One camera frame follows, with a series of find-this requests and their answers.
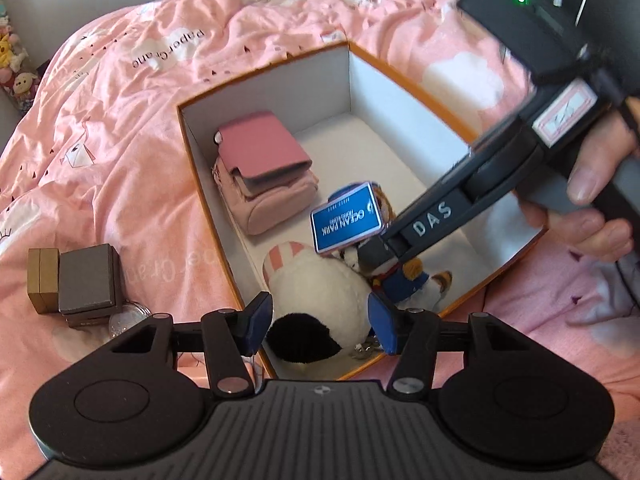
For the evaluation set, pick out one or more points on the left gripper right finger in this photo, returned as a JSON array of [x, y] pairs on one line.
[[413, 336]]

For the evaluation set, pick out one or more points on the orange cardboard box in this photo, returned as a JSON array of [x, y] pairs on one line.
[[358, 120]]

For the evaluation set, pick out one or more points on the small sailor plush toy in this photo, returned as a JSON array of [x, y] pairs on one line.
[[406, 285]]

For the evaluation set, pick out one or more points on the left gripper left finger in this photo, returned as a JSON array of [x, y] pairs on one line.
[[229, 336]]

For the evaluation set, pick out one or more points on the hanging plush toy column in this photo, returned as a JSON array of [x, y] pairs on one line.
[[19, 78]]

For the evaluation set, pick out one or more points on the light pink pouch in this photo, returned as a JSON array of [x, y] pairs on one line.
[[257, 215]]

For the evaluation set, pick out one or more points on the grey square box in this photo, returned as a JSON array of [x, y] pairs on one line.
[[90, 285]]

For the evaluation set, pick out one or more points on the blue Ocean Park card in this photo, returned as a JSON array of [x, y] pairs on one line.
[[351, 216]]

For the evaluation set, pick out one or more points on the pink leather wallet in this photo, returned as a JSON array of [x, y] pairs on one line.
[[258, 146]]

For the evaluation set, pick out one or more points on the silver round tin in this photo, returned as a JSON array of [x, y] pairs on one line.
[[131, 314]]

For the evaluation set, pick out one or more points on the gold small box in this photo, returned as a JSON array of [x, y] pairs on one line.
[[42, 279]]

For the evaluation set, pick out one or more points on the white round plush toy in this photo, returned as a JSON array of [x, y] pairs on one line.
[[319, 304]]

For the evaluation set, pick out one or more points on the right hand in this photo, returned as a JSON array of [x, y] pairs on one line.
[[586, 231]]

